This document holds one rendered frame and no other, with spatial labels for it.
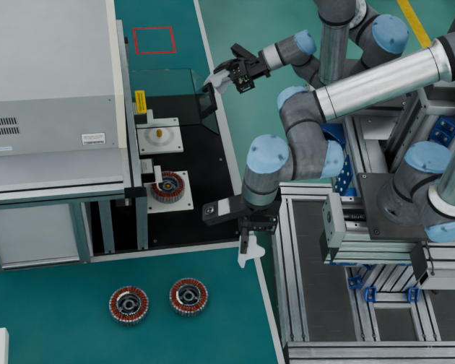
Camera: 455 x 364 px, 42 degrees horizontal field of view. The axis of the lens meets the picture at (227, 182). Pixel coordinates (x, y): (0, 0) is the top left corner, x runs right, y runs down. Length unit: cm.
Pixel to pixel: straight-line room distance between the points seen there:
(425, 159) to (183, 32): 132
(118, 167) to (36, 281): 46
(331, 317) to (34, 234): 126
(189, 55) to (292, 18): 162
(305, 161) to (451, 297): 161
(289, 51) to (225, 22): 206
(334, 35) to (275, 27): 224
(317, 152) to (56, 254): 93
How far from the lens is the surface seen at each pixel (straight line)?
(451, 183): 142
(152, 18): 261
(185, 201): 193
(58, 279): 184
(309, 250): 257
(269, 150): 113
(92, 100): 149
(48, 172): 160
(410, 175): 158
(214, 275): 183
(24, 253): 182
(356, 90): 126
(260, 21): 389
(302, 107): 125
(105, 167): 159
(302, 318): 240
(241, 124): 322
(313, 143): 119
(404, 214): 168
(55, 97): 149
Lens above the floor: 237
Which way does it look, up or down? 53 degrees down
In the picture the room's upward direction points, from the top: 10 degrees clockwise
